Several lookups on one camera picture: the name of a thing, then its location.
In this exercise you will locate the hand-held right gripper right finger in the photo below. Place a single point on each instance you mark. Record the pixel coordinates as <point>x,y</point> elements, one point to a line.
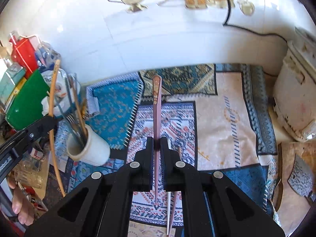
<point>167,163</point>

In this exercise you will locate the long tan stick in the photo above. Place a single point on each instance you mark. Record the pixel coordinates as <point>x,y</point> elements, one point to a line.
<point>53,91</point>

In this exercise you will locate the long green stick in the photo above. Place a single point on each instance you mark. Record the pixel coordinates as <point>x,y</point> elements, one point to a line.
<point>71,113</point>

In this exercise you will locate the white cup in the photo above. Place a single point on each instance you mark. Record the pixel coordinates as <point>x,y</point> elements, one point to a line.
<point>93,150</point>

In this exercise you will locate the wooden cutting board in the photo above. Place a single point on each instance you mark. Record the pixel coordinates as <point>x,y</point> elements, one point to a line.
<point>288,202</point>

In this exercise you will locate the clear glass cups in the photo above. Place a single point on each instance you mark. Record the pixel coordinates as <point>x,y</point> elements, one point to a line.
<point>28,175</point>

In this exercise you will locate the gold chopstick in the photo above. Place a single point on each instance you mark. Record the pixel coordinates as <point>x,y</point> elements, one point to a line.
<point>78,108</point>

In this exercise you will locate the steel cleaver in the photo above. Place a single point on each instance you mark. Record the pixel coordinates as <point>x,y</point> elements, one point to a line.
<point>300,177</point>

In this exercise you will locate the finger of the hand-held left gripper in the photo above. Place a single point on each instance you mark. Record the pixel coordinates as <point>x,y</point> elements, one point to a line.
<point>37,127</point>

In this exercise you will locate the pink chopstick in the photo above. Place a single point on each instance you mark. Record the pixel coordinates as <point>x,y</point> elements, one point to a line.
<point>177,207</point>
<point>157,108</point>

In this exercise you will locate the red box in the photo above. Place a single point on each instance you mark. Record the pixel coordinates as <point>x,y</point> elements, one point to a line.
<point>23,51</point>

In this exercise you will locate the person's left hand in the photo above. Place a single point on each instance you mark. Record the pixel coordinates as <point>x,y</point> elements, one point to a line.
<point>22,205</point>

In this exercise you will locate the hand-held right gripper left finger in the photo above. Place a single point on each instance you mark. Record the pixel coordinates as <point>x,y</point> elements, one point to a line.
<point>143,163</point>

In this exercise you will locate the teal box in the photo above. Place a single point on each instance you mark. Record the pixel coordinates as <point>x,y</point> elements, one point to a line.
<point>11,81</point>

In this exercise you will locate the silver chopstick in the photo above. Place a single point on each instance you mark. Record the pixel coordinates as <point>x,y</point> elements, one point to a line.
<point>169,214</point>

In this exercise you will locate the white plastic box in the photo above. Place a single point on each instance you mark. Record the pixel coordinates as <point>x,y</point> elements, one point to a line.
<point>296,91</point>

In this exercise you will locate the patterned patchwork cloth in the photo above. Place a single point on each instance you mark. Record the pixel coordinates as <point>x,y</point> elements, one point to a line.
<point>222,118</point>

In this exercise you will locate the clear plastic packaging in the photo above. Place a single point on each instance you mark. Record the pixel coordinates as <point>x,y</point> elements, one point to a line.
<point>53,54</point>

